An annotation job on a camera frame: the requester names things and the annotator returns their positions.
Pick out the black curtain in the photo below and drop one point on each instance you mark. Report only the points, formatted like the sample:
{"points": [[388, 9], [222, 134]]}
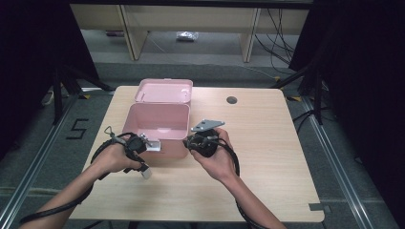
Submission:
{"points": [[31, 63], [366, 79]]}

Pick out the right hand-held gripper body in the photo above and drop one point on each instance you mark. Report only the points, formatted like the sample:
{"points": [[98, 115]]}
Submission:
{"points": [[205, 144]]}

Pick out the grey tape strip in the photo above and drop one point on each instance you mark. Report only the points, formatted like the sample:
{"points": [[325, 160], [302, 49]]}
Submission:
{"points": [[318, 207]]}

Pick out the clear plastic bag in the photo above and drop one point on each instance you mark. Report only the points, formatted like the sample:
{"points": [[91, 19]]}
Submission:
{"points": [[187, 36]]}

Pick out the aluminium floor rail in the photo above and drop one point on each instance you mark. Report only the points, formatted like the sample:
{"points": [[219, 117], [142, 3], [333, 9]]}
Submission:
{"points": [[334, 165], [35, 165]]}

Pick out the black table grommet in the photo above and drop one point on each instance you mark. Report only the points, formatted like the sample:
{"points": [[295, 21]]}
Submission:
{"points": [[231, 100]]}

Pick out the yellow black tape mark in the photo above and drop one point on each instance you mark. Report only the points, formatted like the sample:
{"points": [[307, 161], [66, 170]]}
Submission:
{"points": [[294, 98], [84, 96]]}

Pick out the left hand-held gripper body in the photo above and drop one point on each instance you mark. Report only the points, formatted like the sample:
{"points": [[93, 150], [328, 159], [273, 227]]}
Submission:
{"points": [[137, 143]]}

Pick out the black metal stand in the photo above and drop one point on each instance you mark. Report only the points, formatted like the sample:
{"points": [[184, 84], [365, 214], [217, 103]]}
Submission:
{"points": [[317, 98], [58, 95]]}

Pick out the person's right hand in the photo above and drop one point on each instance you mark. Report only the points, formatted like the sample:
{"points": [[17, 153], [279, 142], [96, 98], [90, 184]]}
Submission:
{"points": [[221, 163]]}

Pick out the person's left hand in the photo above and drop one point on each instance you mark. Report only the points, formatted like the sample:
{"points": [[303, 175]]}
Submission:
{"points": [[113, 159]]}

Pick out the pink storage box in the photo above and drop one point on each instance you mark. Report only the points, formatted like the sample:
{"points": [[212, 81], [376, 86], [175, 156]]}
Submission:
{"points": [[159, 117]]}

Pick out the beige wooden desk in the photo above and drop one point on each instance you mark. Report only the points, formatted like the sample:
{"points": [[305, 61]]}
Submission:
{"points": [[191, 17]]}

